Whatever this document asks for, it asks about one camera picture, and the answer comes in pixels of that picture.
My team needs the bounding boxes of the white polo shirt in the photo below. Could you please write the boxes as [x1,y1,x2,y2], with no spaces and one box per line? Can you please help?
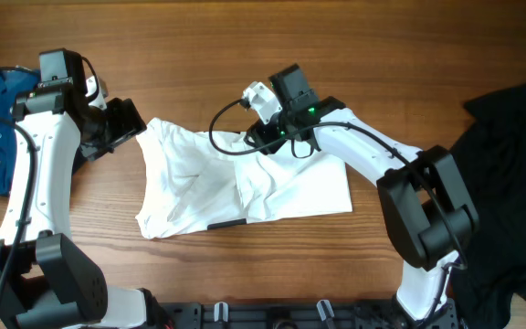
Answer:
[136,118,352,239]

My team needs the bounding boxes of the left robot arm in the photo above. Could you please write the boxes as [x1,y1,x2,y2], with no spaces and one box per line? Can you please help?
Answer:
[0,48,163,328]

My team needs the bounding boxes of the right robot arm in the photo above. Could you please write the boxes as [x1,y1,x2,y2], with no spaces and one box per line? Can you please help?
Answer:
[240,64,479,324]

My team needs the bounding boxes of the black garment right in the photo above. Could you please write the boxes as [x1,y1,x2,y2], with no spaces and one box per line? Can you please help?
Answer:
[450,83,526,328]

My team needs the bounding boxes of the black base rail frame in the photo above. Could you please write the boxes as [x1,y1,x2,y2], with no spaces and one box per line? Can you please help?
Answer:
[162,299,462,329]

